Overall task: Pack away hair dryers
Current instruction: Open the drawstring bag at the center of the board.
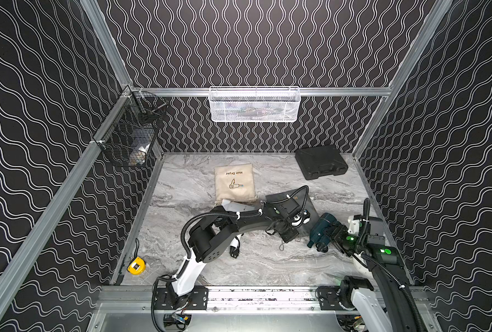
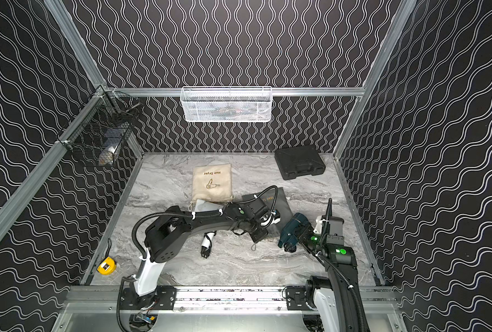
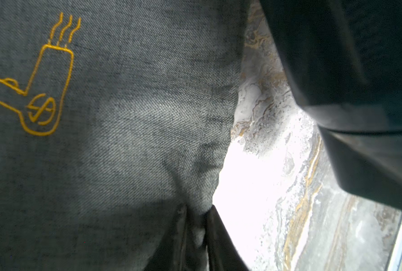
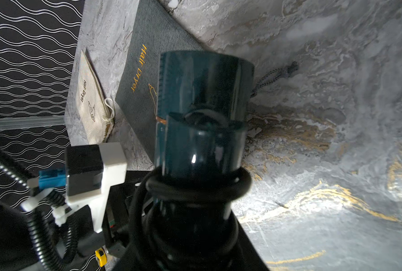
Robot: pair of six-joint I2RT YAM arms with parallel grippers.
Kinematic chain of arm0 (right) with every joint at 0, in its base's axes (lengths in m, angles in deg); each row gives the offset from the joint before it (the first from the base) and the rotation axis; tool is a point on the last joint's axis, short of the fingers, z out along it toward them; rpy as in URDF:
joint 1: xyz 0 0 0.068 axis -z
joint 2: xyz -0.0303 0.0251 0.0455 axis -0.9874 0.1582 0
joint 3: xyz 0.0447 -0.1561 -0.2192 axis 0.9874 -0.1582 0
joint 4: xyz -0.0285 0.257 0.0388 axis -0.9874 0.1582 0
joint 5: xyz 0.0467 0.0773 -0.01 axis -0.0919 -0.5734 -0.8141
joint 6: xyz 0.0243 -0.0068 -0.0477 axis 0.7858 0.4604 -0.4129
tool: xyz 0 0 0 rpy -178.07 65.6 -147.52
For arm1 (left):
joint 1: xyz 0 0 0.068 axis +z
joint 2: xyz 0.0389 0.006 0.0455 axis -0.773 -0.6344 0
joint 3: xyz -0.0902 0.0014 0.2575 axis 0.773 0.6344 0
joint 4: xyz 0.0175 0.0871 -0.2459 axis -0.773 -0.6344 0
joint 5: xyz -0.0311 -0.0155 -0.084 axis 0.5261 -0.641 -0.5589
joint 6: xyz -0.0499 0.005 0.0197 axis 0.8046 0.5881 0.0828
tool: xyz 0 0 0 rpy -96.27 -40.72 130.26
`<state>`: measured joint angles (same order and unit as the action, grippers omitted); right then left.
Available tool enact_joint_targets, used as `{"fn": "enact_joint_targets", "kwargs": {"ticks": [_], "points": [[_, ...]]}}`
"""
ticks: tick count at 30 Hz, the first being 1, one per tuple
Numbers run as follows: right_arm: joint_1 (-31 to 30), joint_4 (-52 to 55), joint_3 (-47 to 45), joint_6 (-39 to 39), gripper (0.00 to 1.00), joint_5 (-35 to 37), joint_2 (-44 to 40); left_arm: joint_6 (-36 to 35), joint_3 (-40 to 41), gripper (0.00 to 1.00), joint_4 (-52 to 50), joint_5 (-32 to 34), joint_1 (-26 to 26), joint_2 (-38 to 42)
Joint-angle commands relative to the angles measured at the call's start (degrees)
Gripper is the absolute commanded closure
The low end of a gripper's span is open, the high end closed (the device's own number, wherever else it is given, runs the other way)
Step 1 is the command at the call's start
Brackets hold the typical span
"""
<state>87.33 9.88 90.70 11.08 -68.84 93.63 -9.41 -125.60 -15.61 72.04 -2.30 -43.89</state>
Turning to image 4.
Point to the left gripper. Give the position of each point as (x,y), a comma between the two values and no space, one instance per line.
(115,233)

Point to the dark green hair dryer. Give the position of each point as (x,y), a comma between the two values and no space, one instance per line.
(180,217)

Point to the grey hair dryer bag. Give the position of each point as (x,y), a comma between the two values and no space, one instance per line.
(154,32)

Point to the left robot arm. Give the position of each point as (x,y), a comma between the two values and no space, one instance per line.
(30,237)

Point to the beige hair dryer bag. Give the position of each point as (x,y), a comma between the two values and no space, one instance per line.
(96,112)

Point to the yellow tape measure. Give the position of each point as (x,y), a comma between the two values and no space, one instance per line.
(101,257)

